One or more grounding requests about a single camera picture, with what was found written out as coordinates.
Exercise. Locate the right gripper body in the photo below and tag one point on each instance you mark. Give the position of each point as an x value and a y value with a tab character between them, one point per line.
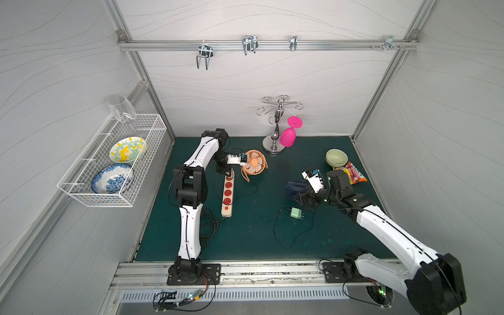
308	197

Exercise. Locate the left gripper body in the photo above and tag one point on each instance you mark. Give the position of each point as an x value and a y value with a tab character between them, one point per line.
227	168

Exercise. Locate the green usb power adapter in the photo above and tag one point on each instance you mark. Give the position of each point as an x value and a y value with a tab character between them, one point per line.
296	213

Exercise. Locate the orange desk fan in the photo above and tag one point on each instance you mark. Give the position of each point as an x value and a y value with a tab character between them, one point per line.
255	163

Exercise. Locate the beige power strip red sockets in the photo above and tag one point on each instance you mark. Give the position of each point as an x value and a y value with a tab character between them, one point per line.
228	196

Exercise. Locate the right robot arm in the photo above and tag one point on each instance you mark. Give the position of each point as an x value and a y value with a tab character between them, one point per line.
433	283

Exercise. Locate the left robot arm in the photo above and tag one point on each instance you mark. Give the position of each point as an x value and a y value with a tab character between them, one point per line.
190	188

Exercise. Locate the navy blue desk fan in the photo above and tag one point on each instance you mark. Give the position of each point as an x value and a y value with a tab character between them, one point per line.
294	190

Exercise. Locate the green ceramic bowl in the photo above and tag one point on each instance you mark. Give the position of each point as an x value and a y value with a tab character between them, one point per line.
336	158

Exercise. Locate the colourful snack bag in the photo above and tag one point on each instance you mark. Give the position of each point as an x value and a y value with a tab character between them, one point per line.
354	175

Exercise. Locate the chrome cup holder stand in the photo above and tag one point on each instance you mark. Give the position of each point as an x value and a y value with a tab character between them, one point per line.
277	106

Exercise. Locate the pink plastic goblet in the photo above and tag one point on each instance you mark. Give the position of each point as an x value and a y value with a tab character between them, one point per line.
288	137

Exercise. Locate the yellow green patterned plate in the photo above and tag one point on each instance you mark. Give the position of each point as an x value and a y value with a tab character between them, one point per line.
128	150

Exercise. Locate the metal hook far left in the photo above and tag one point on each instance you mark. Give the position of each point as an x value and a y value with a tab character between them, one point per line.
205	53

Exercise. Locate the metal hook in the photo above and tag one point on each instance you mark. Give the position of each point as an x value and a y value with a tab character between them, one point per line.
293	43
205	53
250	44
388	45

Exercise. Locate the clear glass cup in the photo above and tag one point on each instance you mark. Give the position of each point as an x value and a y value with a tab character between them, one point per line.
122	109

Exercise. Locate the blue white patterned plate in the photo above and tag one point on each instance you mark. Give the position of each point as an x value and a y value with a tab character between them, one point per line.
113	179

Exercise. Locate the metal hook far right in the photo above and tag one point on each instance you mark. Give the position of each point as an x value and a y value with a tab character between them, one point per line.
388	45

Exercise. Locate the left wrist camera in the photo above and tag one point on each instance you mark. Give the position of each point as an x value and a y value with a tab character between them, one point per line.
237	159

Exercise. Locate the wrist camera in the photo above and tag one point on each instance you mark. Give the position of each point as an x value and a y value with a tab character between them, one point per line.
314	178
237	159

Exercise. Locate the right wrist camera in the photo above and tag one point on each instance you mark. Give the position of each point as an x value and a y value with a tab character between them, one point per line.
314	178

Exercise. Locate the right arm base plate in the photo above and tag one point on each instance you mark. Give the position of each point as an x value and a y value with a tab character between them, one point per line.
337	272

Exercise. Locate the white wire basket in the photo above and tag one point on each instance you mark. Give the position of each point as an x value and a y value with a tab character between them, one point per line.
76	183

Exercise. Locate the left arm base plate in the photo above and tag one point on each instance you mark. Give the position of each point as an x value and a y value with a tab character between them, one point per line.
210	274

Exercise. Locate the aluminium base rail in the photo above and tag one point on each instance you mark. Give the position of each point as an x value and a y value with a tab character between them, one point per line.
234	274

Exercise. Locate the aluminium top rail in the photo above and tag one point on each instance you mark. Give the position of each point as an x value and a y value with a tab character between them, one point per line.
264	45

